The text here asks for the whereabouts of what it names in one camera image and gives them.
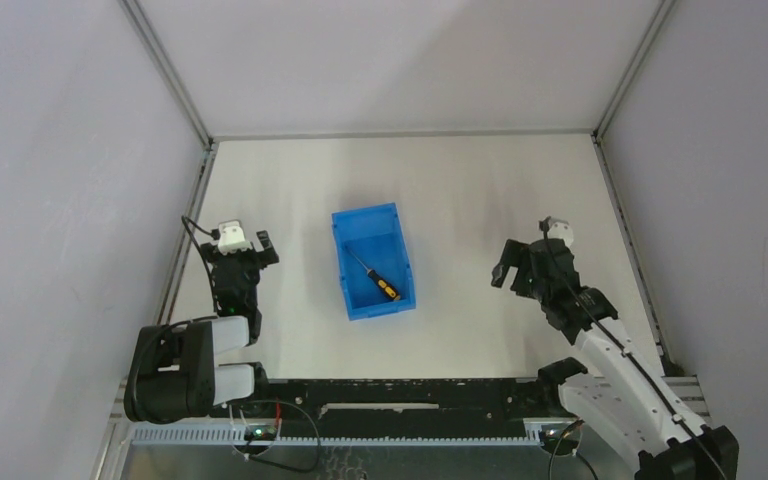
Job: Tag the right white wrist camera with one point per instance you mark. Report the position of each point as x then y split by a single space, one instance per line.
555 228

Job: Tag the yellow black handled screwdriver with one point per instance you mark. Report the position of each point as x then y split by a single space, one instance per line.
383 285

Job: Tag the blue plastic bin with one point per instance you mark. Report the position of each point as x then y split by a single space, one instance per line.
375 234

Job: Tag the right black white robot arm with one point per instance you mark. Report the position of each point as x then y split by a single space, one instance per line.
616 392

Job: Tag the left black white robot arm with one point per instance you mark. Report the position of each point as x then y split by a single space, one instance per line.
174 374

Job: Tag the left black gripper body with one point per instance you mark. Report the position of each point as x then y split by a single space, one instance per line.
241 258

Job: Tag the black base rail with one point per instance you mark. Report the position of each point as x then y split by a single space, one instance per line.
411 409

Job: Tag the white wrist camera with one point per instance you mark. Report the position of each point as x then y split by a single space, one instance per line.
232 238
555 228

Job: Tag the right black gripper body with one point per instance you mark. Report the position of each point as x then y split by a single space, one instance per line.
531 287

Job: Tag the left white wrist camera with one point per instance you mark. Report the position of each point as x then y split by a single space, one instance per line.
232 238

